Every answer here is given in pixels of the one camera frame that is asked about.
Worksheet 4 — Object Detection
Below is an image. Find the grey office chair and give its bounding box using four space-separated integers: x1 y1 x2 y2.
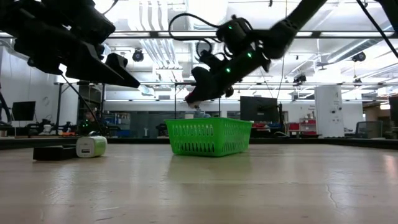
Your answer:
355 120 384 139

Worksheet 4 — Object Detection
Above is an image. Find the black metal rack frame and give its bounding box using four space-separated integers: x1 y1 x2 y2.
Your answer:
55 74 222 138

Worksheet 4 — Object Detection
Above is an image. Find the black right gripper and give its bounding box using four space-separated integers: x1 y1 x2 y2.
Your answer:
185 65 234 105

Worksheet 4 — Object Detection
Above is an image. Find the black overhead beam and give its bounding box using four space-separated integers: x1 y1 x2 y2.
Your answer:
105 30 398 39

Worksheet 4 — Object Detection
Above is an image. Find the black flat adapter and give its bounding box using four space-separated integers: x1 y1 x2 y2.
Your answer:
32 145 78 162

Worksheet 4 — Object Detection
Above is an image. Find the green plastic basket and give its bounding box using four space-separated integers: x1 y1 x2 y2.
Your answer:
164 117 253 157

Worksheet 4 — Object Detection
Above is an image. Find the black cable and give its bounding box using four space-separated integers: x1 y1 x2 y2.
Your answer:
169 12 220 43

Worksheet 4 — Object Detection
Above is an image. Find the white cylindrical column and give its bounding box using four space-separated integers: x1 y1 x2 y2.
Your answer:
313 85 345 138

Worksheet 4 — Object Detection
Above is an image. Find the shelf with red bins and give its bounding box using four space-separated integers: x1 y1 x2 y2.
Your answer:
287 117 317 136

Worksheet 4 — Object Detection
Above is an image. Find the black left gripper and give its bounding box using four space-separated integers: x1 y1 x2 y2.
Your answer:
12 0 141 89

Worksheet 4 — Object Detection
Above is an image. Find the green white usb charger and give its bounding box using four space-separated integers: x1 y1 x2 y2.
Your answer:
75 135 108 159

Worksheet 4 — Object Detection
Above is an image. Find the cluttered work desk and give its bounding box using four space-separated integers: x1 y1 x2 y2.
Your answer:
0 123 85 139

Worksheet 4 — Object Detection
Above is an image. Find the black monitor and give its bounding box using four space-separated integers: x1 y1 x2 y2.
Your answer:
11 101 37 122
239 96 279 124

